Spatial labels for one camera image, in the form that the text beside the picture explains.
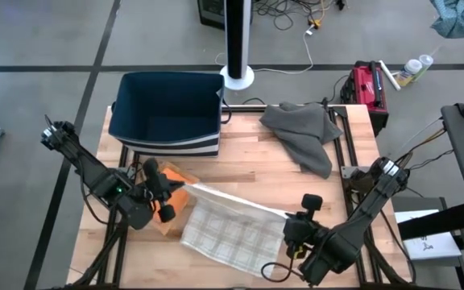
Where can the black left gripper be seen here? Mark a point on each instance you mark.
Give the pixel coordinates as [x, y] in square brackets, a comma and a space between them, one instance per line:
[152, 193]

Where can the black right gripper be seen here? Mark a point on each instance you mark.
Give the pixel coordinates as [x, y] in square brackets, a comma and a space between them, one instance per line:
[308, 235]

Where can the orange towel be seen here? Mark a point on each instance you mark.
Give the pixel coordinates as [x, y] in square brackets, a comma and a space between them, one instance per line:
[179, 199]

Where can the tan waffle towel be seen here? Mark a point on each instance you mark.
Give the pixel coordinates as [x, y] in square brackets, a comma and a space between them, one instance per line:
[175, 230]

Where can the white towel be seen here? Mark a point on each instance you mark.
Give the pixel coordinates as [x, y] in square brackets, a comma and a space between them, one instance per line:
[232, 233]

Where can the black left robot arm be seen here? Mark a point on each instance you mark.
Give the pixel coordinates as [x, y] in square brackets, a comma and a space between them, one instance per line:
[91, 169]

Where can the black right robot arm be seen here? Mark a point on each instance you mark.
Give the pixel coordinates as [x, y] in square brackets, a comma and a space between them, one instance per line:
[361, 217]

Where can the grey towel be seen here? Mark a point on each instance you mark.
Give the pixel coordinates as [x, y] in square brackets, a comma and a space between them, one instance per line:
[300, 129]

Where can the navy white striped fabric bin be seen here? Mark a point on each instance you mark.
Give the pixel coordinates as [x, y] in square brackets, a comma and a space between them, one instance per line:
[167, 108]

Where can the white printed sheet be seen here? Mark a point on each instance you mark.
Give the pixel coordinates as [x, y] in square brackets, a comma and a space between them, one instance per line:
[433, 245]

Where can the red black tool bag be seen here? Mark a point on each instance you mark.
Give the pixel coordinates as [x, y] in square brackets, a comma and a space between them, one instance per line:
[367, 88]

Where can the white black tower fan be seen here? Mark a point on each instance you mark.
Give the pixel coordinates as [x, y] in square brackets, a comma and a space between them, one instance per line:
[237, 40]

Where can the white tube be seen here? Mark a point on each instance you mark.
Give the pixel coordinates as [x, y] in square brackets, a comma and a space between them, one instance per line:
[389, 74]

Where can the wipes canister yellow label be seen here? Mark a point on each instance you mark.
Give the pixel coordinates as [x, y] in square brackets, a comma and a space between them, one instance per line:
[408, 72]

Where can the black equipment box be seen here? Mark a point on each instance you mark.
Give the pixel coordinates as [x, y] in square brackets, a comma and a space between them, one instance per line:
[212, 12]

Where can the yellow power plug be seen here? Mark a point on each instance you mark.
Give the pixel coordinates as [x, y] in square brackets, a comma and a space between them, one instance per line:
[316, 23]

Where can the wipes canister green label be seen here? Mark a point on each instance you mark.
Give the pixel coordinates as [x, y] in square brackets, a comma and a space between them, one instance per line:
[424, 63]

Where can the teal patterned cloth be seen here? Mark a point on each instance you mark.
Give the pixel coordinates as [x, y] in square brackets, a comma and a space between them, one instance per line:
[461, 18]

